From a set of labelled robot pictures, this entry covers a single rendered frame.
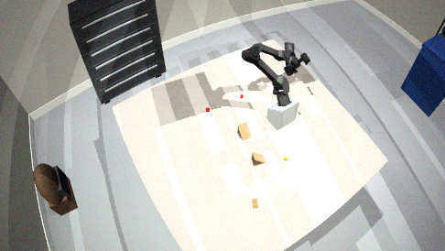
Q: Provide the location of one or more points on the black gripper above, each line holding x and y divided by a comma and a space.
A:
292, 69

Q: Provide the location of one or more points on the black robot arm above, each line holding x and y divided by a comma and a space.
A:
279, 82

